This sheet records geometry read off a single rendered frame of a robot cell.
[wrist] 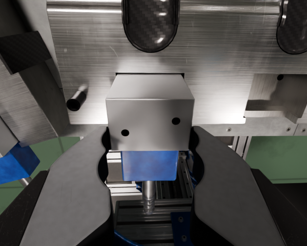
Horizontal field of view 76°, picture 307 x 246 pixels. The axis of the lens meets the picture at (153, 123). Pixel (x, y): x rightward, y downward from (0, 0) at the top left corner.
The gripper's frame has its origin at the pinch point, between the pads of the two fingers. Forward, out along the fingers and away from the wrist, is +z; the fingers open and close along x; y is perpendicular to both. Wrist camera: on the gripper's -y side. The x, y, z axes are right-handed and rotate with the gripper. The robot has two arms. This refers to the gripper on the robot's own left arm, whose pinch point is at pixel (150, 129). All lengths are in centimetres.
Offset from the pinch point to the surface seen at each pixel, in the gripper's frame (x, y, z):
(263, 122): 16.3, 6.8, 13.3
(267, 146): 79, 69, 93
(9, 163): -15.1, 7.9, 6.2
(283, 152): 92, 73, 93
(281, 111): 12.7, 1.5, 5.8
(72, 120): -6.6, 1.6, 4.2
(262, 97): 11.2, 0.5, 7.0
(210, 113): 5.2, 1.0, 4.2
